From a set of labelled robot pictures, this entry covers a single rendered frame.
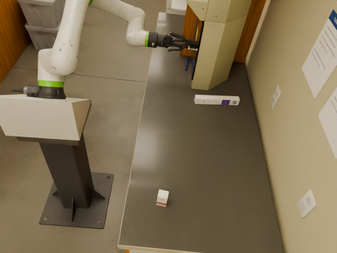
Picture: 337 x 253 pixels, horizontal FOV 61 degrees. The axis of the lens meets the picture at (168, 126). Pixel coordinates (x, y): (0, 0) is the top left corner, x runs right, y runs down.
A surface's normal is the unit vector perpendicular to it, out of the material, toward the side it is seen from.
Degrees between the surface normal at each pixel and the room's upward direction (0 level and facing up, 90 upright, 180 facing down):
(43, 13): 95
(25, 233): 0
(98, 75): 0
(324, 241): 90
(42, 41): 95
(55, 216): 0
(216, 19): 90
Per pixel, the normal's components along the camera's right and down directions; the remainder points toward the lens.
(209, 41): -0.06, 0.74
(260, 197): 0.09, -0.67
